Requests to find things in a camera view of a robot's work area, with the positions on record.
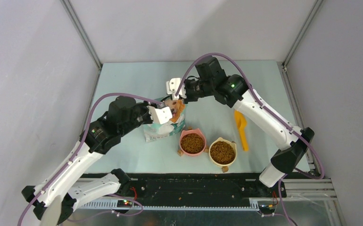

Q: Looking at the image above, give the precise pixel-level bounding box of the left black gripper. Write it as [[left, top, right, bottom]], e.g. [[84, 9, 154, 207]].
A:
[[119, 99, 158, 137]]

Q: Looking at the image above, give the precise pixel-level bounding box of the green dog food bag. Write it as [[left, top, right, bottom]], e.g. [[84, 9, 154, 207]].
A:
[[143, 97, 186, 143]]

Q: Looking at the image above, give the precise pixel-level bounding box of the orange plastic food scoop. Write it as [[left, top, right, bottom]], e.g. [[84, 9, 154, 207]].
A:
[[234, 110, 249, 152]]

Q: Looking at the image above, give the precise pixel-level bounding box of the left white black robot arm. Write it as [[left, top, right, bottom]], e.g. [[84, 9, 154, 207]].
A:
[[22, 93, 172, 226]]

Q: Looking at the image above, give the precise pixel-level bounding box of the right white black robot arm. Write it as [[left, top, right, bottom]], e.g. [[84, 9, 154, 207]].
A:
[[175, 53, 314, 197]]

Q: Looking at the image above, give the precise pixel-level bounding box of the pink cat-ear pet bowl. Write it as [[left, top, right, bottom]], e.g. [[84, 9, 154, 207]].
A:
[[177, 127, 209, 157]]

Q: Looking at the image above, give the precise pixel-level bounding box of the yellow cat-ear pet bowl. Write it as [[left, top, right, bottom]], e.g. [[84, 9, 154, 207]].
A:
[[208, 137, 237, 173]]

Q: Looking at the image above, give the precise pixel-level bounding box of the kibble in pink bowl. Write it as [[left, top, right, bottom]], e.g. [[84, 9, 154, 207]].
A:
[[180, 133, 205, 154]]

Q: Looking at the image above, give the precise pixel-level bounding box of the kibble in yellow bowl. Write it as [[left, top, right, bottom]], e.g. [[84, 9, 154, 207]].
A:
[[210, 141, 236, 165]]

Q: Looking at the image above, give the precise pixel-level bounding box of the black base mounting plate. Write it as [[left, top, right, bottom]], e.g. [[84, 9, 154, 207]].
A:
[[100, 172, 287, 208]]

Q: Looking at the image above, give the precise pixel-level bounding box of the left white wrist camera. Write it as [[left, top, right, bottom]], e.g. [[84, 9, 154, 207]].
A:
[[148, 106, 173, 124]]

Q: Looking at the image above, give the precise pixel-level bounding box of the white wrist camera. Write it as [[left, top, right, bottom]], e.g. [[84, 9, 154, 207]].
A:
[[148, 106, 173, 124], [165, 78, 186, 100]]

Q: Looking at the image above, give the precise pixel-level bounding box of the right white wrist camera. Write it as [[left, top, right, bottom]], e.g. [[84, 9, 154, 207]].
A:
[[165, 78, 186, 100]]

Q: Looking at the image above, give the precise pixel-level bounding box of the left corner aluminium post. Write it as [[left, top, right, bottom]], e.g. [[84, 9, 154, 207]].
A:
[[59, 0, 103, 70]]

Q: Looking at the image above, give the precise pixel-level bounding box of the corner aluminium post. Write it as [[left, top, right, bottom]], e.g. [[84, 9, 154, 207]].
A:
[[282, 0, 324, 71], [59, 0, 103, 70]]

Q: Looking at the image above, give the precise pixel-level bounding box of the right corner aluminium post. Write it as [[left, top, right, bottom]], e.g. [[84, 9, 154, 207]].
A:
[[282, 0, 324, 71]]

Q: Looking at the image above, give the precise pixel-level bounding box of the aluminium frame rail base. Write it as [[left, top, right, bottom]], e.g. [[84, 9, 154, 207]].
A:
[[63, 174, 343, 226]]

